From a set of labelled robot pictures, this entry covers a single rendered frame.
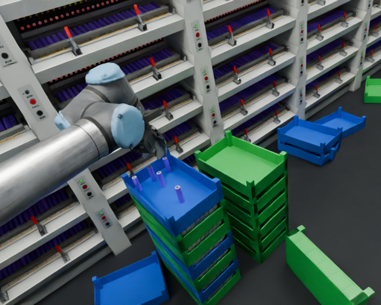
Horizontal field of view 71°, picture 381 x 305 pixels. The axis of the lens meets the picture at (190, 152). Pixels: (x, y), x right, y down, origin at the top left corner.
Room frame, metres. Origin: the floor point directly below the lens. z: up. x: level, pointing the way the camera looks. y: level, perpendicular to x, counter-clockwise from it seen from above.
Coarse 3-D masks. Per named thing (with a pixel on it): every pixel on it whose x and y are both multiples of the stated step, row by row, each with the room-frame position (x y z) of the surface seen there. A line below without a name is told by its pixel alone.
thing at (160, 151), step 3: (156, 141) 0.77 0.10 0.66; (159, 141) 0.76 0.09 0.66; (156, 144) 0.76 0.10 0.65; (159, 144) 0.77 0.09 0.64; (156, 147) 0.75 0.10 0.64; (159, 147) 0.76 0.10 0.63; (162, 147) 0.77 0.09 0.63; (159, 150) 0.76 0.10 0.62; (162, 150) 0.77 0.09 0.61; (165, 150) 0.77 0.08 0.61; (159, 153) 0.75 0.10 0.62; (162, 153) 0.76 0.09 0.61; (165, 153) 0.78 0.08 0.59; (159, 156) 0.75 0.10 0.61; (165, 156) 0.79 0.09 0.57; (159, 159) 0.74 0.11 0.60
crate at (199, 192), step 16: (160, 160) 0.85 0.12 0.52; (176, 160) 0.82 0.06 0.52; (128, 176) 0.76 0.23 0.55; (144, 176) 0.80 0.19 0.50; (176, 176) 0.78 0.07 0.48; (192, 176) 0.74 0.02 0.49; (144, 192) 0.74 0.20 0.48; (160, 192) 0.71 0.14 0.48; (192, 192) 0.67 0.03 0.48; (208, 192) 0.65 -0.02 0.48; (160, 208) 0.64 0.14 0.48; (176, 208) 0.62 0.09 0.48; (192, 208) 0.55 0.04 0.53; (208, 208) 0.58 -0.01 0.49; (176, 224) 0.52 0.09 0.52
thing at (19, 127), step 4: (20, 124) 0.93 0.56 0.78; (12, 128) 0.92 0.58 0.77; (16, 128) 0.91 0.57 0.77; (20, 128) 0.92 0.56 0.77; (24, 128) 0.93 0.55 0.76; (4, 132) 0.90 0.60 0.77; (8, 132) 0.90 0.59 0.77; (12, 132) 0.91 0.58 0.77; (16, 132) 0.91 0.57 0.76; (0, 136) 0.89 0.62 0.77; (4, 136) 0.90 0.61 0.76; (8, 136) 0.90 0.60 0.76; (16, 136) 0.90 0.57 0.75; (0, 140) 0.88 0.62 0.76
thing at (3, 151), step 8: (8, 104) 1.03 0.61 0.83; (16, 112) 1.03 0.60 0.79; (24, 120) 0.94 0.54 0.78; (24, 136) 0.90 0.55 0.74; (32, 136) 0.90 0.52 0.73; (0, 144) 0.88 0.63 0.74; (8, 144) 0.88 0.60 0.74; (16, 144) 0.87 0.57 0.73; (24, 144) 0.87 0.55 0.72; (32, 144) 0.89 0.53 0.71; (0, 152) 0.84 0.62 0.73; (8, 152) 0.85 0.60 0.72; (16, 152) 0.86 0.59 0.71; (0, 160) 0.84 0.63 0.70
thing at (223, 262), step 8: (152, 240) 0.77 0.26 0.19; (160, 248) 0.71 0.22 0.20; (232, 248) 0.60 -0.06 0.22; (168, 256) 0.65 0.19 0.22; (224, 256) 0.59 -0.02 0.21; (232, 256) 0.60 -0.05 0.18; (176, 264) 0.61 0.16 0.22; (216, 264) 0.56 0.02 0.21; (224, 264) 0.58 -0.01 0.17; (184, 272) 0.57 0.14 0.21; (208, 272) 0.54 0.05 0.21; (216, 272) 0.56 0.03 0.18; (200, 280) 0.52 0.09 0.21; (208, 280) 0.54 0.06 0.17; (200, 288) 0.52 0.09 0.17
